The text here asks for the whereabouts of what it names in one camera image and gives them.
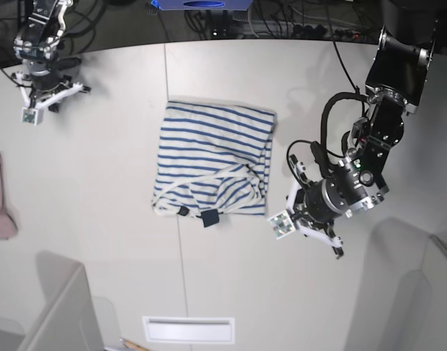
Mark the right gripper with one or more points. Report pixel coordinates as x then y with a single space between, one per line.
47 77

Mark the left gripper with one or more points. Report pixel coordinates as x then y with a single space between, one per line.
344 194

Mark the blue white striped T-shirt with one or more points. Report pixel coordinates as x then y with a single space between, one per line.
213 159

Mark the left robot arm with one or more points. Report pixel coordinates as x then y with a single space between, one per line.
411 32

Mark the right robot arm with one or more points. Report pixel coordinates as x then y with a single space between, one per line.
36 45

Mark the grey bin right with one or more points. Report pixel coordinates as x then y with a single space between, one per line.
402 297

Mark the grey bin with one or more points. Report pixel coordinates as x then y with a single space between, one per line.
67 321
402 297

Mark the blue box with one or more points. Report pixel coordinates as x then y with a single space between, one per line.
176 5

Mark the white rectangular tray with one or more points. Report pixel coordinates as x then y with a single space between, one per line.
190 330

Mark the grey bin left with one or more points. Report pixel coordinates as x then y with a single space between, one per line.
67 321

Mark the wooden pencil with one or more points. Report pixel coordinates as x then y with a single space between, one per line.
131 345

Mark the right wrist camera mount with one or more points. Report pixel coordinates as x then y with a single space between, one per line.
34 107

